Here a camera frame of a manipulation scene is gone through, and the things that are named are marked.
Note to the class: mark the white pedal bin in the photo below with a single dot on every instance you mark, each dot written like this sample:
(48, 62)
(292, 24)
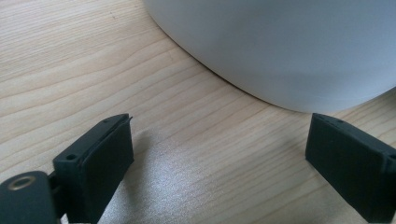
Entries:
(280, 46)

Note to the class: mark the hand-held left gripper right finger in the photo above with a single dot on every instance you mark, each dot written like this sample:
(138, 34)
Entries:
(351, 161)

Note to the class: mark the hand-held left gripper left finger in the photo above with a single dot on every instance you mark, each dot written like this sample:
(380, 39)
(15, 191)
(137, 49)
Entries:
(102, 161)

